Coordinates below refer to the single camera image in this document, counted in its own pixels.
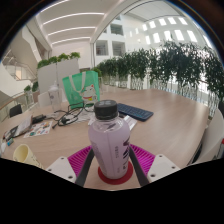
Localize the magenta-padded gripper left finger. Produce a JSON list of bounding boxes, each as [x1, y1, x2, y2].
[[45, 145, 96, 188]]

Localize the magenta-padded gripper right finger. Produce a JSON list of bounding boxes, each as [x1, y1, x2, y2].
[[128, 143, 181, 187]]

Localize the purple drink bottle black cap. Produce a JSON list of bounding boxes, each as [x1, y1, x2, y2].
[[87, 99, 131, 180]]

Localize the clear plastic water bottle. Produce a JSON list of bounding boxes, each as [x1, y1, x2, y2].
[[47, 81, 63, 114]]

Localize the pale yellow mug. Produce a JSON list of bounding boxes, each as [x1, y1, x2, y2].
[[12, 143, 44, 170]]

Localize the colourful sticker sheet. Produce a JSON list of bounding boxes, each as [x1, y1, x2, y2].
[[23, 120, 54, 139]]

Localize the flat round red coaster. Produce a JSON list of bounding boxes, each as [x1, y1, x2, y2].
[[97, 161, 135, 186]]

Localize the black power adapter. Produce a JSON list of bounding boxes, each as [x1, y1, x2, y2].
[[31, 114, 47, 125]]

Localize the white chair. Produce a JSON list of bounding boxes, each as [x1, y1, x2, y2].
[[189, 108, 224, 165], [37, 91, 53, 108]]

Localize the dark blue keyboard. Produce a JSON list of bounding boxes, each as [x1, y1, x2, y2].
[[116, 102, 155, 122]]

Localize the black chair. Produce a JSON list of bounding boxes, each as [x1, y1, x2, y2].
[[8, 103, 24, 118]]

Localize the green tote bag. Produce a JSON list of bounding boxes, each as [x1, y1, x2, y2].
[[61, 70, 101, 109]]

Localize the white cabinet topped with plants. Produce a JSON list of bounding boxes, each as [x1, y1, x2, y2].
[[36, 51, 82, 94]]

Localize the row of potted green plants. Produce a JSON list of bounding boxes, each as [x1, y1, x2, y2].
[[91, 41, 224, 118]]

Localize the ceiling light strips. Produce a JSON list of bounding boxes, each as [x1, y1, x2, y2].
[[39, 0, 116, 46]]

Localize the tangle of black cables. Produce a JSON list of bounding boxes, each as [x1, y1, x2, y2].
[[46, 102, 96, 129]]

